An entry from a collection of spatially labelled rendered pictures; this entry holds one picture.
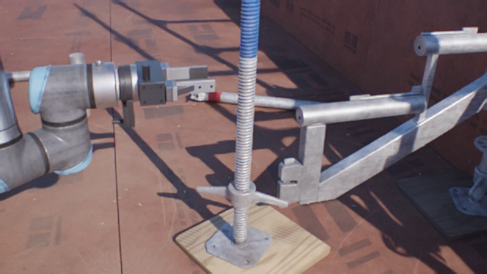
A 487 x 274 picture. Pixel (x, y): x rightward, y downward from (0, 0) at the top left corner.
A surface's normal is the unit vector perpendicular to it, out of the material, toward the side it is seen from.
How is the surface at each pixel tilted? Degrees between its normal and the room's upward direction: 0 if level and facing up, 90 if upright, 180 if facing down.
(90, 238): 0
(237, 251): 0
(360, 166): 90
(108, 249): 0
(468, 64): 90
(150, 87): 90
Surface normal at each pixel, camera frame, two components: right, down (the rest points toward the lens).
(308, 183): 0.29, 0.48
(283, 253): 0.05, -0.87
